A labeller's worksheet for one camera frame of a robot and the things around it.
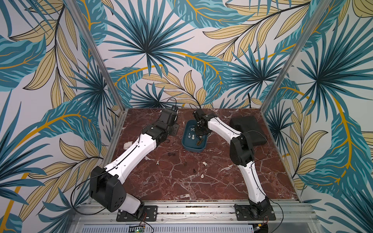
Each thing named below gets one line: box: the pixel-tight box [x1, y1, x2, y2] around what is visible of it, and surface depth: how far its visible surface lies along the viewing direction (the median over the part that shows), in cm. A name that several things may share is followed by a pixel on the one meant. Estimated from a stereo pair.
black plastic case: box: [229, 115, 267, 147], surface depth 105 cm
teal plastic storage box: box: [181, 119, 208, 153], surface depth 102 cm
